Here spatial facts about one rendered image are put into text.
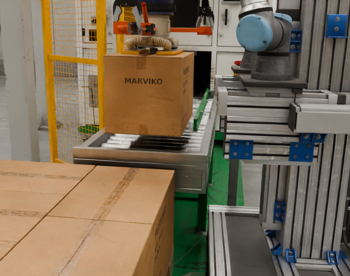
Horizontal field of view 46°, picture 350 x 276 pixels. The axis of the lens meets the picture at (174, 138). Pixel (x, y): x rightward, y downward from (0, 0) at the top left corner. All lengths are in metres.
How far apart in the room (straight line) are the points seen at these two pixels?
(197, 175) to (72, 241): 0.90
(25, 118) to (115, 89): 1.12
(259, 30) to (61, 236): 0.93
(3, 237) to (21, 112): 1.72
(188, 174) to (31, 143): 1.40
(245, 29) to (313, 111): 0.36
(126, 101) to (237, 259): 0.93
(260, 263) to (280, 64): 0.90
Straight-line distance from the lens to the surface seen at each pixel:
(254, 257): 2.00
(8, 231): 1.52
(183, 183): 2.13
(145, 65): 2.07
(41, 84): 5.35
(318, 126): 1.47
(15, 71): 3.07
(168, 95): 2.06
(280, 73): 1.54
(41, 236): 1.45
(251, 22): 1.41
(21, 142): 3.15
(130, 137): 2.63
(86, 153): 2.19
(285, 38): 1.54
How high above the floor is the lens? 1.20
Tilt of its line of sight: 14 degrees down
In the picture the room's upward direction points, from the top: 1 degrees clockwise
